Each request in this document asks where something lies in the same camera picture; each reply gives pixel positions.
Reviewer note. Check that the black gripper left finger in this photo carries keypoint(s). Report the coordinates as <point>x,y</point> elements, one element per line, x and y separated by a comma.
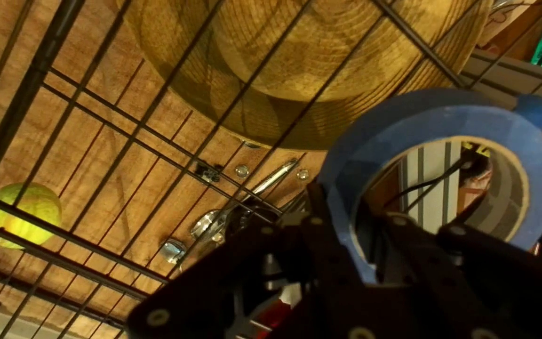
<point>234,283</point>

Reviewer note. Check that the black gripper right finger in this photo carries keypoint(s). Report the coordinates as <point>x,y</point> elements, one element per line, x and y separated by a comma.
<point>471,283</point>

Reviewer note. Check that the blue masking tape roll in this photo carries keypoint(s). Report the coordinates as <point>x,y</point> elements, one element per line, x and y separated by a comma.
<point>446,119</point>

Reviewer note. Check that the silver metal tool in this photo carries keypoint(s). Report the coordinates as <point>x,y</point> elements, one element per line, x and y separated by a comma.
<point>271,181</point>

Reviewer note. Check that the yellow-green tennis ball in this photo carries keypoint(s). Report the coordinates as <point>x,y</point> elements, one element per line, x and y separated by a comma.
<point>23,213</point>

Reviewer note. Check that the woven straw hat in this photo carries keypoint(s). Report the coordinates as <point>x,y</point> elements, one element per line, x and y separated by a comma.
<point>320,50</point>

